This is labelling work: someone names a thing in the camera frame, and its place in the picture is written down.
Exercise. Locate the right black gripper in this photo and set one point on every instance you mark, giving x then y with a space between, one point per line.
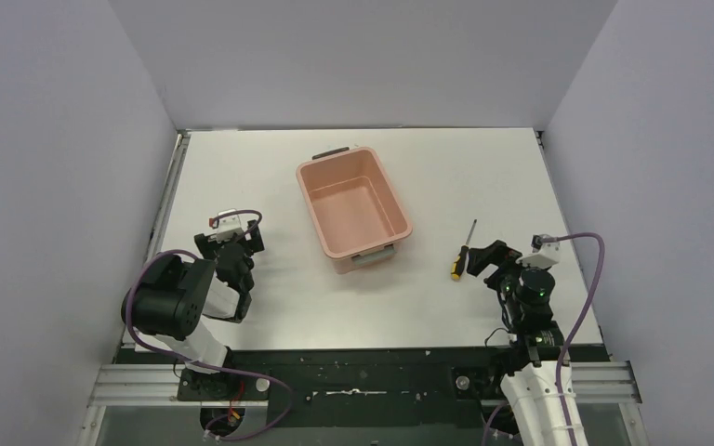
479 257

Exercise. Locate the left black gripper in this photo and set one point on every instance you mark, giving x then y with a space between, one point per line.
233 254

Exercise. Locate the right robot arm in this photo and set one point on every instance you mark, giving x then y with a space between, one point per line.
536 375

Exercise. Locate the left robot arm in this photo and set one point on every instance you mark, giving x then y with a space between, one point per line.
178 289

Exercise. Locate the pink plastic bin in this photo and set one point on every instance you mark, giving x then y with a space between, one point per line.
355 210

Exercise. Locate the yellow black handled screwdriver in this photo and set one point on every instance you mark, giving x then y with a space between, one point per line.
461 260

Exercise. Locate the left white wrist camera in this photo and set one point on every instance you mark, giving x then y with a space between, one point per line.
225 225

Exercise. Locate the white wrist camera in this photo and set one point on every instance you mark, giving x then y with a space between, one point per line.
225 225
545 253

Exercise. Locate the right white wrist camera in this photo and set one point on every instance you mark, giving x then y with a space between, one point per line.
545 253

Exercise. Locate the aluminium frame rail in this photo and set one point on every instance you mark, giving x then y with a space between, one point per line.
160 385

